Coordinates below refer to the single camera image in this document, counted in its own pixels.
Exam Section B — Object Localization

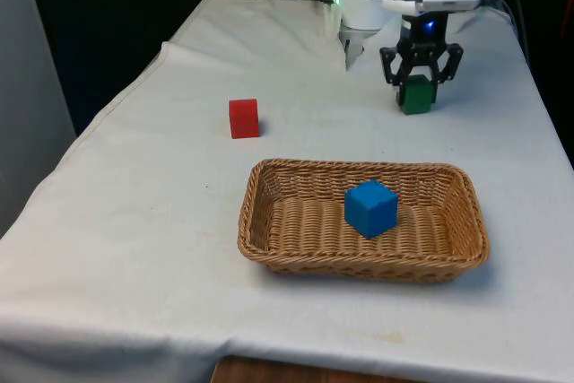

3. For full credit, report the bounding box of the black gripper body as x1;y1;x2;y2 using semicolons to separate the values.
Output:
399;13;450;48

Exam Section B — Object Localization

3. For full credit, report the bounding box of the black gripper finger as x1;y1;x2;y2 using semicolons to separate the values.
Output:
420;42;464;105
378;43;422;107

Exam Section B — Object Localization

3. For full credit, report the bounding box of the green cube block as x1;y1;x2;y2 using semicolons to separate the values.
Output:
401;74;434;116

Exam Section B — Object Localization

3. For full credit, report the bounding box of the wicker basket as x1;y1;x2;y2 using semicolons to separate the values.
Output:
237;158;491;285

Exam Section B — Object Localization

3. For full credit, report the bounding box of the blue cube block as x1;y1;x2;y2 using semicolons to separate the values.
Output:
344;179;400;240

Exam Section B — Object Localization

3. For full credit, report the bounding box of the red cube block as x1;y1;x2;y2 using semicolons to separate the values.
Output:
228;98;262;139

